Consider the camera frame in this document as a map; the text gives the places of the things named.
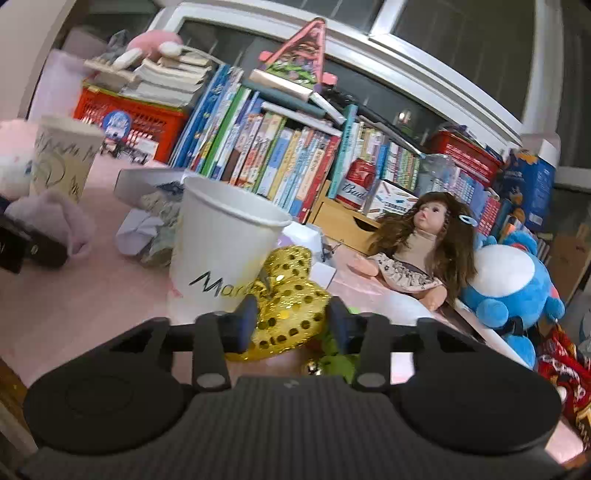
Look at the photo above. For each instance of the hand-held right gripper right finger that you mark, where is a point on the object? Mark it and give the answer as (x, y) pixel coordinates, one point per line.
(339, 323)

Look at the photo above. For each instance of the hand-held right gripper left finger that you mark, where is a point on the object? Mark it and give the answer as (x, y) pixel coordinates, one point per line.
(244, 321)

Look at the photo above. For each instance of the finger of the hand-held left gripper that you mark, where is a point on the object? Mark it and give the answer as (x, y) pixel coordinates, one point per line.
(46, 254)

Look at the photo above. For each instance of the gold sequin bow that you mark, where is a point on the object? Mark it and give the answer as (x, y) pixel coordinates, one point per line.
(286, 300)

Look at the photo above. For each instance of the white paper cup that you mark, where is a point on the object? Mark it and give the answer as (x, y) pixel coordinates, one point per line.
(217, 240)

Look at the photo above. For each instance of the white paper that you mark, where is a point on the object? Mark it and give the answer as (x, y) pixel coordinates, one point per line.
(136, 233)

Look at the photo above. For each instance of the scribbled paper cup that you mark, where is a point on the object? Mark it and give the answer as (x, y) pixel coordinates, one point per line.
(60, 157)

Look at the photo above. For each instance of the green plush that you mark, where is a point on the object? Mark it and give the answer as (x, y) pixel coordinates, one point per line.
(334, 364)

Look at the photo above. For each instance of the pink table cover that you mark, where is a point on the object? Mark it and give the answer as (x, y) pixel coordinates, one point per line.
(69, 314)

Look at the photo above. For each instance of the wooden drawer box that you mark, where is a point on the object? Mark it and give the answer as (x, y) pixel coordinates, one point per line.
(337, 217)

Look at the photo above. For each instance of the long-haired doll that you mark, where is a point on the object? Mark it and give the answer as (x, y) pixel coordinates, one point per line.
(415, 244)

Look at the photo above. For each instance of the white cardboard box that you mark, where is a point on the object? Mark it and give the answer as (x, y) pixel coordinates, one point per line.
(138, 177)

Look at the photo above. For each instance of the black toy vehicle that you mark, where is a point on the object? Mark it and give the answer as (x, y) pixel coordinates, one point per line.
(124, 150)

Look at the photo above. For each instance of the white printed box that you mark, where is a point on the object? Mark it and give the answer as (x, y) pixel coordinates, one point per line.
(392, 198)

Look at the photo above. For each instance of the red beer can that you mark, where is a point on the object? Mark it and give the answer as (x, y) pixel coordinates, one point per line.
(355, 184)

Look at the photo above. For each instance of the dark blue patterned cloth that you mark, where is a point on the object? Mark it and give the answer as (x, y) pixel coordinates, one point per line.
(171, 188)

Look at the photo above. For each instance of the blue white plush toy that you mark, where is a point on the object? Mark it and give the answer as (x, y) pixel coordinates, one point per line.
(503, 281)

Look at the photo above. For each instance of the red plastic crate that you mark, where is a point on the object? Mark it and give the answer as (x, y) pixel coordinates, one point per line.
(152, 120)

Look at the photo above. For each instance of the row of children's books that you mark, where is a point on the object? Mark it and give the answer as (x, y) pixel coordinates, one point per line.
(258, 147)

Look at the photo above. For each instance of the small book pile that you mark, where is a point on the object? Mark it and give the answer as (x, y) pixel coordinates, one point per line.
(108, 69)

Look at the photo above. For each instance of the red plastic basket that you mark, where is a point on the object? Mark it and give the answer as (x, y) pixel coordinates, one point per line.
(461, 150)

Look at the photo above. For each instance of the stack of books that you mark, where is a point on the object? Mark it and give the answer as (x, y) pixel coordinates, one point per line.
(166, 78)

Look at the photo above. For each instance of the grey white plush toy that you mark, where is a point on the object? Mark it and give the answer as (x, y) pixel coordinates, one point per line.
(115, 48)

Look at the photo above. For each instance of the flat pile of books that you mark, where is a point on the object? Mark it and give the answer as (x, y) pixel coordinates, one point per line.
(295, 101)

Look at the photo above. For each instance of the red printed bag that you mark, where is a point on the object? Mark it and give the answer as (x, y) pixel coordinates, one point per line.
(568, 374)

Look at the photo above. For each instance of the blue carton box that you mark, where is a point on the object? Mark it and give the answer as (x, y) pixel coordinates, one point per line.
(528, 184)

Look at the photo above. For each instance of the pink plush toy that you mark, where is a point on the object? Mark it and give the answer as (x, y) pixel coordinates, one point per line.
(147, 41)

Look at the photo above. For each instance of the pink triangular toy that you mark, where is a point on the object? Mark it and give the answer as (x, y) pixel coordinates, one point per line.
(302, 55)

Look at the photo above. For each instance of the white window frame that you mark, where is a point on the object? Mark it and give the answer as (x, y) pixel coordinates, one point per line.
(415, 55)

